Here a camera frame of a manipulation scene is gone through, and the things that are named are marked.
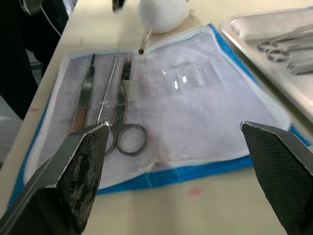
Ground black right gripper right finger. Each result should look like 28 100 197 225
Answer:
240 120 313 235

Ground blue surgical instrument pack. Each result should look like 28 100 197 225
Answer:
4 23 313 216

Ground steel scissors with round rings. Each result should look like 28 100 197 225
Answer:
105 52 149 156

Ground steel tweezers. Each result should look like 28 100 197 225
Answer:
286 58 313 75

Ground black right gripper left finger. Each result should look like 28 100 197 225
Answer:
0 123 110 235

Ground zipper pull with brown bead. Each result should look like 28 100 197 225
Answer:
137 27 154 56

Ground wide steel forceps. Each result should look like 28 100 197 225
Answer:
70 53 96 134

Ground rectangular metal tray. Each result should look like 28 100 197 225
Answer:
219 7 313 118

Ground thin steel probe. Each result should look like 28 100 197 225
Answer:
96 52 120 126

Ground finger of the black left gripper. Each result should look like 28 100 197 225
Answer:
112 0 126 11

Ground white looped floor cable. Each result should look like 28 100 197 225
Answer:
38 3 63 36

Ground small steel scissors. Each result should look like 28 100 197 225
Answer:
256 23 313 62

